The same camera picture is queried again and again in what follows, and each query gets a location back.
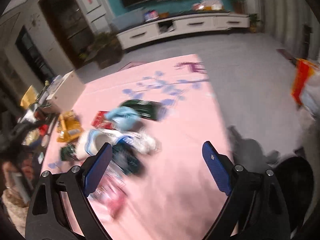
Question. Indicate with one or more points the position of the grey curtain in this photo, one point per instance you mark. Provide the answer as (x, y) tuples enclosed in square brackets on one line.
[(285, 20)]

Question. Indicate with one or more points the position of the light blue cloth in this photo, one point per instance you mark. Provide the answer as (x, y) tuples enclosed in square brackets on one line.
[(123, 118)]

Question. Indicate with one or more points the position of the black trash bin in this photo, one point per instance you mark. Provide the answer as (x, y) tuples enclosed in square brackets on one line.
[(295, 177)]

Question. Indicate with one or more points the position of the red cigarette box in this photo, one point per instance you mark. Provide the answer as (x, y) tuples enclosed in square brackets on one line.
[(100, 122)]

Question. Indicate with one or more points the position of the pink plastic wrapper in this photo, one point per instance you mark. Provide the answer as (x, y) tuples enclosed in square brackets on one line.
[(109, 197)]

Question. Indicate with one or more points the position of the yellow snack bag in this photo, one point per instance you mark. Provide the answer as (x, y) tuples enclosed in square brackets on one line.
[(68, 127)]

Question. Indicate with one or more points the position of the pink patterned tablecloth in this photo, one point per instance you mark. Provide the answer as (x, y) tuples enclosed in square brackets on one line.
[(176, 197)]

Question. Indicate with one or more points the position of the potted plant by cabinet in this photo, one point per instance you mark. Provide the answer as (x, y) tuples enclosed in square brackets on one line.
[(105, 51)]

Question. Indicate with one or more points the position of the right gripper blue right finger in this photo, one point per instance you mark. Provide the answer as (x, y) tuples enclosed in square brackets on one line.
[(255, 207)]

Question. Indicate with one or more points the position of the white storage box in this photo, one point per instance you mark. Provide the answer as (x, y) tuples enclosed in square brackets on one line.
[(66, 94)]

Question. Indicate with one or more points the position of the green wrapper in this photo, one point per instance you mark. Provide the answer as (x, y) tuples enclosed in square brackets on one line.
[(126, 160)]

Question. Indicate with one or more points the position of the white blue paper cup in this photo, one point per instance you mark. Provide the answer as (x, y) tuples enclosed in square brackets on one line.
[(91, 141)]

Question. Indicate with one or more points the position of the dark green snack bag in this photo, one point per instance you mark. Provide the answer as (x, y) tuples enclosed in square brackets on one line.
[(147, 109)]

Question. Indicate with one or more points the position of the white plastic bag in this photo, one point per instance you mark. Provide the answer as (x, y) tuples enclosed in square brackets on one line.
[(310, 96)]

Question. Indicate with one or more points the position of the white TV cabinet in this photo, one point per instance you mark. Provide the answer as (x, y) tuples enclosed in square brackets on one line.
[(181, 25)]

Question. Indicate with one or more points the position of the potted plant on floor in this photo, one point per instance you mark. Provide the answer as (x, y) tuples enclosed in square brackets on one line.
[(255, 23)]

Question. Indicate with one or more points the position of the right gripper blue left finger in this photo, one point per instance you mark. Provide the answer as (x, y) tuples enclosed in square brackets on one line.
[(47, 218)]

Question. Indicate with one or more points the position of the red orange carton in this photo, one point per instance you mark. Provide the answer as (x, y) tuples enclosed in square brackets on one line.
[(304, 70)]

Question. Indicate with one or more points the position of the white tissue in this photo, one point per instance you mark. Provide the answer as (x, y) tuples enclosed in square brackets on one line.
[(144, 143)]

